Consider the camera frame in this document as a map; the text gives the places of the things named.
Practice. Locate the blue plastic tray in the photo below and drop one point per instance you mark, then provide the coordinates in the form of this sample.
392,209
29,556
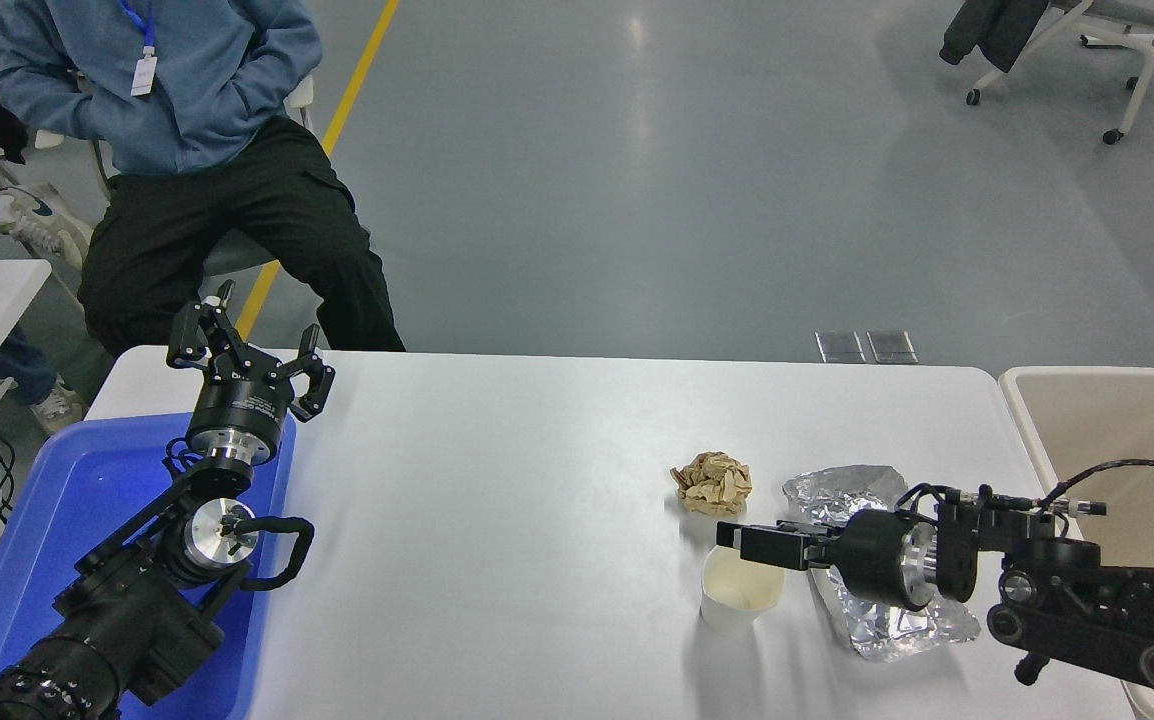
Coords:
87,490

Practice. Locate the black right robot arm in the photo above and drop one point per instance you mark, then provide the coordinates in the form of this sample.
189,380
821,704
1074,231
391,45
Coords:
1087,600

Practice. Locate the dark jacket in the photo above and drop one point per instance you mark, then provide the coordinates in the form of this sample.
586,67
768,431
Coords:
992,28

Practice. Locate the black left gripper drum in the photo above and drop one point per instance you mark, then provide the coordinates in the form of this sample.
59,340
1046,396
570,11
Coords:
240,410

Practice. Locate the white wheeled office chair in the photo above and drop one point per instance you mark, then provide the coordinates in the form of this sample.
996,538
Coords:
1137,20

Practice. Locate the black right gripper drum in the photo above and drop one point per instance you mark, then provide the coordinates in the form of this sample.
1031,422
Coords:
867,560

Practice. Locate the crumpled tan paper ball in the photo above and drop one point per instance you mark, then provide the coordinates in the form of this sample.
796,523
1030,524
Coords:
712,484

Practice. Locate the seated person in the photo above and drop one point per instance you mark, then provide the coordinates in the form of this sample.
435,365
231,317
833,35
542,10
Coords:
227,210

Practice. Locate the white paper cup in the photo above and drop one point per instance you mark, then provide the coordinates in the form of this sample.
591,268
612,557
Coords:
737,595

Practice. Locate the silver foil tray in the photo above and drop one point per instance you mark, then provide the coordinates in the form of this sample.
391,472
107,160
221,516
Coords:
857,490

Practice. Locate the metal floor socket plate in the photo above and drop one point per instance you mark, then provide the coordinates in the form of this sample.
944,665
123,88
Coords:
840,347
892,346

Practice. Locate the large pale dustbin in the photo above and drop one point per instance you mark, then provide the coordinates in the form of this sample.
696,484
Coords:
1117,420

